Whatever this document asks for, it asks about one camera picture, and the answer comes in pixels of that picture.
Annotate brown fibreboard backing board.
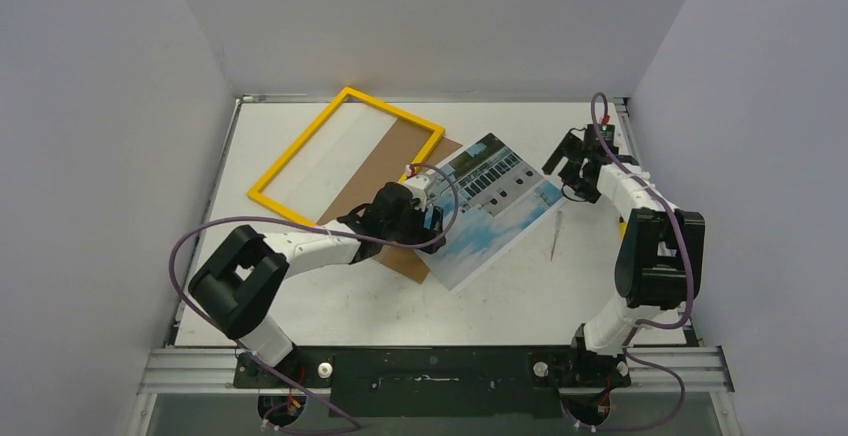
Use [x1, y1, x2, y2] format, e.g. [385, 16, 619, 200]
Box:
[318, 120, 431, 284]

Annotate blue building photo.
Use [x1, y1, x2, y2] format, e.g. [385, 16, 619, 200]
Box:
[418, 133, 563, 293]

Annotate yellow wooden photo frame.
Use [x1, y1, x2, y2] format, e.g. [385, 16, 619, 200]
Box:
[247, 87, 445, 226]

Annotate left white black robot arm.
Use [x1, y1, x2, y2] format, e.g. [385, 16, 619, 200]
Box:
[188, 178, 446, 387]

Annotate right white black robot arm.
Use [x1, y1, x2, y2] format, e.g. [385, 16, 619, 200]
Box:
[542, 124, 705, 385]

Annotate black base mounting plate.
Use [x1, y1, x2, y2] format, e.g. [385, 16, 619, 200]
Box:
[231, 349, 631, 421]

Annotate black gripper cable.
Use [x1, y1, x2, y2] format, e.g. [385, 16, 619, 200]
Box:
[559, 177, 588, 204]

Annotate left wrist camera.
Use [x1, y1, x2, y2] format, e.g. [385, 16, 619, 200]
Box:
[402, 173, 437, 211]

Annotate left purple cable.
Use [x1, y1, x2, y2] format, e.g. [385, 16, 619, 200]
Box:
[167, 162, 462, 436]

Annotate aluminium rail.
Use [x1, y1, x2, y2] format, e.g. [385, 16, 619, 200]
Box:
[137, 346, 734, 395]

